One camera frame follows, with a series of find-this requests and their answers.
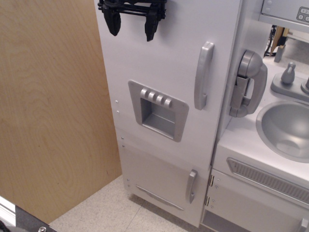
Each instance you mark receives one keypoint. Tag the grey ice dispenser box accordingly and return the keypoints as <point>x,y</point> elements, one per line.
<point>158,111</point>

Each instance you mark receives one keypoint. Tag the grey fridge door handle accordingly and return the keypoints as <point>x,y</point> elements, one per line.
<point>202,74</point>

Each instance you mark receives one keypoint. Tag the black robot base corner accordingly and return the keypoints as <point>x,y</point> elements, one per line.
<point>16,219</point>

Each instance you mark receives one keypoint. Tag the white oven door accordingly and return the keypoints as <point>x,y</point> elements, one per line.
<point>236,206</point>

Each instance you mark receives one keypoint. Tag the grey toy telephone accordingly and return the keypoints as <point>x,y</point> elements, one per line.
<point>250,85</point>

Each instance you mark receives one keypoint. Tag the white fridge door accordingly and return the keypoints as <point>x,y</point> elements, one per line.
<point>168,63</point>

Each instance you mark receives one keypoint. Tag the wooden side board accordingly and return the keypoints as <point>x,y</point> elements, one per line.
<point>57,138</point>

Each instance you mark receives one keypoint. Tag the grey toy faucet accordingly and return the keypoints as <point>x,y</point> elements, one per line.
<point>288,84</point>

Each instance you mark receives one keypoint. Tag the white lower freezer door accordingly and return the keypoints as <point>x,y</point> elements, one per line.
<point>161,179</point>

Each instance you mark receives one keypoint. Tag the grey freezer door handle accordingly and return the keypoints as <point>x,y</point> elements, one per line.
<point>189,193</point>

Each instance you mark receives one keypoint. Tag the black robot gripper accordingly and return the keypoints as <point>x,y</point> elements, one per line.
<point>148,8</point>

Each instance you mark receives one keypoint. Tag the grey vent panel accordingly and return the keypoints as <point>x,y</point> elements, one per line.
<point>269,181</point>

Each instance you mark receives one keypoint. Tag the grey toy microwave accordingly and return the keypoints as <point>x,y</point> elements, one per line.
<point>292,11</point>

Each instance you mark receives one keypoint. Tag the white toy kitchen cabinet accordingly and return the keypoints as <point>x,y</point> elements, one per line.
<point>237,137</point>

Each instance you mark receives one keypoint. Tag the grey toy sink basin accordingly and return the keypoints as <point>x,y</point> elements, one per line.
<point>284,127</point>

